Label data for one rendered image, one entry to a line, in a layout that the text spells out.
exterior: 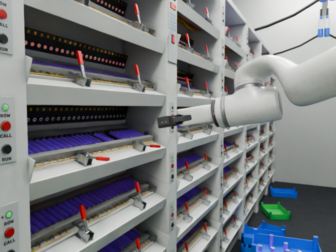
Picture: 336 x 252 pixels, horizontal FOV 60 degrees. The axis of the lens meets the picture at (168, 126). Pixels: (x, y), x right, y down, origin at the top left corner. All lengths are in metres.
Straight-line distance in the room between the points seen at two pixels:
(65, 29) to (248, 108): 0.61
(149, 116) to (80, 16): 0.52
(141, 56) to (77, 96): 0.50
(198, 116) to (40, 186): 0.41
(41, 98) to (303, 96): 0.54
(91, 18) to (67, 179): 0.40
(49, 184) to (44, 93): 0.20
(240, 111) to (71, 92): 0.41
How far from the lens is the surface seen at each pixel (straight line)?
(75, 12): 0.77
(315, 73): 0.62
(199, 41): 1.85
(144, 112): 1.16
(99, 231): 0.88
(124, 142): 0.96
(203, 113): 0.76
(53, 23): 0.98
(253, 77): 0.77
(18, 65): 0.63
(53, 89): 0.68
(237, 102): 0.75
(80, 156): 0.78
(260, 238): 1.68
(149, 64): 1.16
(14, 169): 0.63
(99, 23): 0.84
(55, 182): 0.71
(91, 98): 0.78
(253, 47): 3.21
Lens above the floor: 1.10
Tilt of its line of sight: 4 degrees down
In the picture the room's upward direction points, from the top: straight up
